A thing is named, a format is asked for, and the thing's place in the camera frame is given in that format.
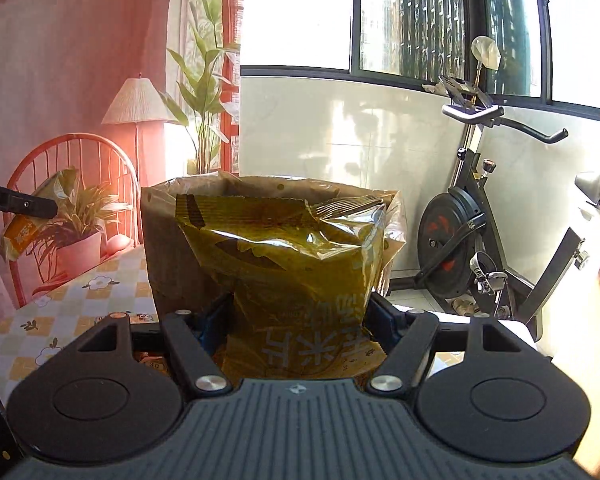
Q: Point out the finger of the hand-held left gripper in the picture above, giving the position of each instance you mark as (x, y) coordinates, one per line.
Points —
(15, 202)

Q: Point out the checked floral tablecloth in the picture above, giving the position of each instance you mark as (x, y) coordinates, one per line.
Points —
(80, 292)

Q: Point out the window with dark frame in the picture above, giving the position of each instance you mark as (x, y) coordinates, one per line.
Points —
(410, 20)

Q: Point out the brown cardboard box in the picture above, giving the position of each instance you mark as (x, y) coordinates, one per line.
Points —
(162, 245)

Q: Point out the clear plastic box liner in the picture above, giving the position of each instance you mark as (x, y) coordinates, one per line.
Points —
(395, 225)

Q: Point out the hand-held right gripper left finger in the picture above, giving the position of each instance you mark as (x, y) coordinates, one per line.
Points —
(215, 330)

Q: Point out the black exercise bike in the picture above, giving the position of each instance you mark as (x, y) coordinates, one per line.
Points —
(450, 240)

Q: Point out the large yellow snack bag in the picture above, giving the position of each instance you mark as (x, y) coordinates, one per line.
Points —
(290, 270)

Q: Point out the green yellow snack packet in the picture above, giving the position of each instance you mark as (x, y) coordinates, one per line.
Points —
(25, 237)

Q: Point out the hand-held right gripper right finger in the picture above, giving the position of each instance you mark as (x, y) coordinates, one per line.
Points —
(387, 325)

